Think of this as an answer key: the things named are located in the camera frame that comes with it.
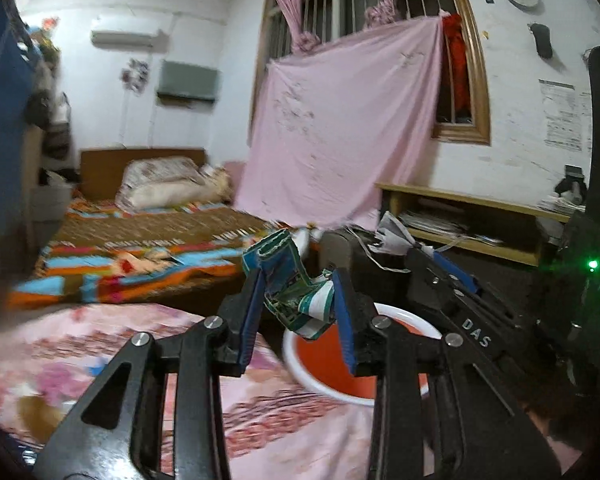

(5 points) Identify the blue fabric wardrobe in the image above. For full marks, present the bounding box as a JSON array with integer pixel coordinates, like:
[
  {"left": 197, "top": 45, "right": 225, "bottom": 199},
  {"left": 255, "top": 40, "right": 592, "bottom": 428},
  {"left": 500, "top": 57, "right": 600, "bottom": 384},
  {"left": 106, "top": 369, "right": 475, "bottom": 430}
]
[{"left": 0, "top": 0, "right": 38, "bottom": 281}]

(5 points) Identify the stack of papers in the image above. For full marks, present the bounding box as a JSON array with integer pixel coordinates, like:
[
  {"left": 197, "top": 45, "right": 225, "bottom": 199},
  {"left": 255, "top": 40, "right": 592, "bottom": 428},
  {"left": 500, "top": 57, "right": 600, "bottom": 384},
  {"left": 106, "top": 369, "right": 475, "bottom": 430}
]
[{"left": 398, "top": 211, "right": 504, "bottom": 246}]

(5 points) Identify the red white plastic basin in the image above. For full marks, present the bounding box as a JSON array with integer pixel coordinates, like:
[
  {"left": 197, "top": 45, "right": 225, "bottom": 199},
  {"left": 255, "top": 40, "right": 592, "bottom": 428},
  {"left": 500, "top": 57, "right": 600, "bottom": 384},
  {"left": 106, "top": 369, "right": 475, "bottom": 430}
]
[{"left": 283, "top": 302, "right": 442, "bottom": 408}]

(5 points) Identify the wooden low shelf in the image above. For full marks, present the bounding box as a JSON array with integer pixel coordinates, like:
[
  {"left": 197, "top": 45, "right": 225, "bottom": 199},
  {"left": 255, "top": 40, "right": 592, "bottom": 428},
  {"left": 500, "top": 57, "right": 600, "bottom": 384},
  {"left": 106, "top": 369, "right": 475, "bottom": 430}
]
[{"left": 376, "top": 182, "right": 569, "bottom": 266}]

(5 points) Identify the floral pillow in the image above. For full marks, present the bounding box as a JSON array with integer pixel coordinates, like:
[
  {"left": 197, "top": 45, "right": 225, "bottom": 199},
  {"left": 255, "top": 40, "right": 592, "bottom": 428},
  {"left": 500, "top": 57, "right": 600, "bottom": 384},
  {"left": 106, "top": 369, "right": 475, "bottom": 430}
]
[{"left": 114, "top": 156, "right": 234, "bottom": 214}]

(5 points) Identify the white air conditioner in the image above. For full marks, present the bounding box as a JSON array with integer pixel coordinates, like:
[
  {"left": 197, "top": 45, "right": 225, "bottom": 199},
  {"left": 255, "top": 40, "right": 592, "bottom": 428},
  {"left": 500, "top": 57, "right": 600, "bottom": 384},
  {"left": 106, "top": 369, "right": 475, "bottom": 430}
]
[{"left": 91, "top": 29, "right": 161, "bottom": 49}]

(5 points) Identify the red cloth at window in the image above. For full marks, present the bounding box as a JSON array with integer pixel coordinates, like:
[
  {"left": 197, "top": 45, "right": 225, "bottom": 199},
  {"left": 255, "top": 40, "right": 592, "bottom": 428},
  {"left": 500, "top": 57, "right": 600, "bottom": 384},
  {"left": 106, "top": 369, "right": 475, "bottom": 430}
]
[{"left": 442, "top": 13, "right": 471, "bottom": 115}]

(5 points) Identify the black checked bag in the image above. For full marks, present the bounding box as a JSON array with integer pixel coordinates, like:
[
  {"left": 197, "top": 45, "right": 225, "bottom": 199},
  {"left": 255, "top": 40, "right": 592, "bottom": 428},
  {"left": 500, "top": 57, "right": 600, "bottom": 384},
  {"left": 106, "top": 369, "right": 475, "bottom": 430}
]
[{"left": 318, "top": 226, "right": 380, "bottom": 281}]

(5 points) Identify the green blue paper packet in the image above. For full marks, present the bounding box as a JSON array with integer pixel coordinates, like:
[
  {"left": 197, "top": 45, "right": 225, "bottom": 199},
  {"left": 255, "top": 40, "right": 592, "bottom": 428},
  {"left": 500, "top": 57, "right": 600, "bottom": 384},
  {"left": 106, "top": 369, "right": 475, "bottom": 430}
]
[{"left": 242, "top": 229, "right": 335, "bottom": 340}]

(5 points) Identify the black hanging handbag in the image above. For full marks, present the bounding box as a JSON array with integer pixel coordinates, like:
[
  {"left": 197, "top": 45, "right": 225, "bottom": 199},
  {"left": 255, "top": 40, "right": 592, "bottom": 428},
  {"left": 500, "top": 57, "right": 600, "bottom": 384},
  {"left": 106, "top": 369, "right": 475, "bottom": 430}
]
[{"left": 23, "top": 90, "right": 53, "bottom": 130}]

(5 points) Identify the pink hanging sheet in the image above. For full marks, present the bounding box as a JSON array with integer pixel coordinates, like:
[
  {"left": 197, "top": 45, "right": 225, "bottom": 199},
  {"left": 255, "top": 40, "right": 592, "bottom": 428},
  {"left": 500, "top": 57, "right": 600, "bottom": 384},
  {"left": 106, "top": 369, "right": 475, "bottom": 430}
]
[{"left": 234, "top": 16, "right": 443, "bottom": 230}]

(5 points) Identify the pink floral blanket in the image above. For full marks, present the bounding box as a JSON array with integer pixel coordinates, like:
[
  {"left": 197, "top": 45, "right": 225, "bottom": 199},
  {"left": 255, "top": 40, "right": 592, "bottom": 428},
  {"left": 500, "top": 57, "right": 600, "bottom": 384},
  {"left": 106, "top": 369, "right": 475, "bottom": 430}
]
[{"left": 0, "top": 301, "right": 382, "bottom": 480}]

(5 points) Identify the wooden headboard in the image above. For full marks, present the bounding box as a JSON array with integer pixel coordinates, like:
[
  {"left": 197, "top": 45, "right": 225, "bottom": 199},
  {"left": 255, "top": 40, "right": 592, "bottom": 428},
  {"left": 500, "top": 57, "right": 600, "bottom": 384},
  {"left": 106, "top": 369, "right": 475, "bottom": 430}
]
[{"left": 78, "top": 146, "right": 209, "bottom": 201}]

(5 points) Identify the brown colourful striped bedspread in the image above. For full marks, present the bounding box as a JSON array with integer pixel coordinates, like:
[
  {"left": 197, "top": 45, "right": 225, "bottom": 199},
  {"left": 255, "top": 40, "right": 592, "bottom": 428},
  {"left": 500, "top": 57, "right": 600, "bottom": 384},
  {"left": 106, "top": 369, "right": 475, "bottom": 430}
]
[{"left": 8, "top": 198, "right": 283, "bottom": 310}]

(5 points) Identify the white nightstand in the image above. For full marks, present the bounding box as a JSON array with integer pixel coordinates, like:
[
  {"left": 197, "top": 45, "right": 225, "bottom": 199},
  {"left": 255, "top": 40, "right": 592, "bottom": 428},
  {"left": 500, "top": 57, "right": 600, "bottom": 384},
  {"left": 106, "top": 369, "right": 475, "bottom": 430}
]
[{"left": 30, "top": 183, "right": 74, "bottom": 248}]

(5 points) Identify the grey white paper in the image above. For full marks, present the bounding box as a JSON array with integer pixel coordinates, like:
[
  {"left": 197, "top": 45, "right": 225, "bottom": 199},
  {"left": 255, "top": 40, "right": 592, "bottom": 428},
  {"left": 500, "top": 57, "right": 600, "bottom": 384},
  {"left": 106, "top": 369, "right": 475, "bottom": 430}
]
[{"left": 368, "top": 211, "right": 434, "bottom": 258}]

